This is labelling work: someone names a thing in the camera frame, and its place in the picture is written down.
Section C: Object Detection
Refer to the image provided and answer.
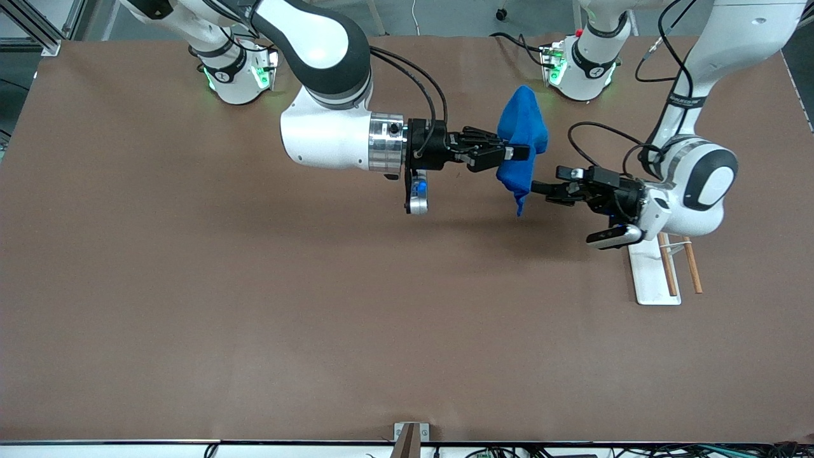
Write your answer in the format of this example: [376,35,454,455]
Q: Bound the blue microfiber towel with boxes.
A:
[495,85,550,218]

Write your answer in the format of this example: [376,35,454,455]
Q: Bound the white towel rack wooden bars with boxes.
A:
[626,230,704,307]

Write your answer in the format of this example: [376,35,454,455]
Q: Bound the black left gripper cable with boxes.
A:
[567,121,667,180]

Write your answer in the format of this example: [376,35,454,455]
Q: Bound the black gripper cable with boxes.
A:
[567,121,667,180]
[370,46,448,156]

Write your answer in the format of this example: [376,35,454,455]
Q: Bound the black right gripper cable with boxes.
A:
[370,46,448,156]

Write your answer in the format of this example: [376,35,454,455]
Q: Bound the black left arm base cable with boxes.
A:
[488,32,551,68]

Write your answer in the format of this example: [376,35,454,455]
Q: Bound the black cable with metal plug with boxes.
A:
[634,0,701,84]

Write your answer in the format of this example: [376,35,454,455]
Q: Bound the metal bracket with brown post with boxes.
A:
[392,422,431,458]

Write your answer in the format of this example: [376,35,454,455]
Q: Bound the aluminium frame profile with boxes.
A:
[0,0,86,58]

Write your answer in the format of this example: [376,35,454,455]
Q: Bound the white table edge rail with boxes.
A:
[0,440,814,458]

